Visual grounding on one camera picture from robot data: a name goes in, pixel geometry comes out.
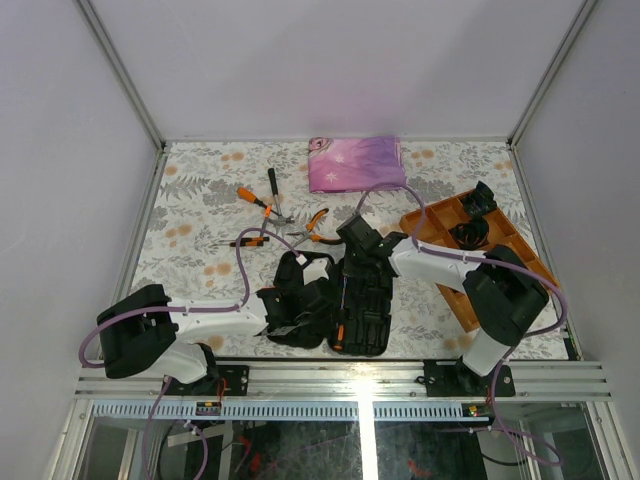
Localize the orange handled long-nose pliers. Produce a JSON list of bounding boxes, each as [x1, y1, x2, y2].
[[289, 208, 344, 248]]

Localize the folded purple cloth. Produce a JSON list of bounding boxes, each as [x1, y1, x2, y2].
[[308, 136, 406, 193]]

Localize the wooden compartment tray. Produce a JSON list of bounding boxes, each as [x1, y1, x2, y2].
[[399, 189, 562, 334]]

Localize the black tape roll middle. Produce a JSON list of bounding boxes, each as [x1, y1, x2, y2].
[[449, 217, 489, 251]]

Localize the aluminium front rail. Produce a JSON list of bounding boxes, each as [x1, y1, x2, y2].
[[75, 360, 612, 421]]

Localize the small black handled hammer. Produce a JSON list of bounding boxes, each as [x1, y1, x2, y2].
[[267, 168, 293, 225]]

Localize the large black orange screwdriver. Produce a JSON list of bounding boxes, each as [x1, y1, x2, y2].
[[333, 276, 347, 351]]

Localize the small precision screwdriver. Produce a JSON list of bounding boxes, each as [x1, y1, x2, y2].
[[215, 236, 270, 248]]

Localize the black tape roll far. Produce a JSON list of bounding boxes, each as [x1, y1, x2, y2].
[[460, 181, 497, 218]]

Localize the black tape roll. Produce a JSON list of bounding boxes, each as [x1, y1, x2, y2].
[[449, 217, 489, 251], [460, 181, 497, 218]]

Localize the black plastic tool case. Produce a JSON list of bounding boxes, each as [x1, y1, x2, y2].
[[271, 258, 395, 357]]

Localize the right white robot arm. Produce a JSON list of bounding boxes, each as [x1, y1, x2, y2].
[[337, 215, 549, 395]]

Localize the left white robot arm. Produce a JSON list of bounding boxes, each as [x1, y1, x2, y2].
[[97, 252, 339, 395]]

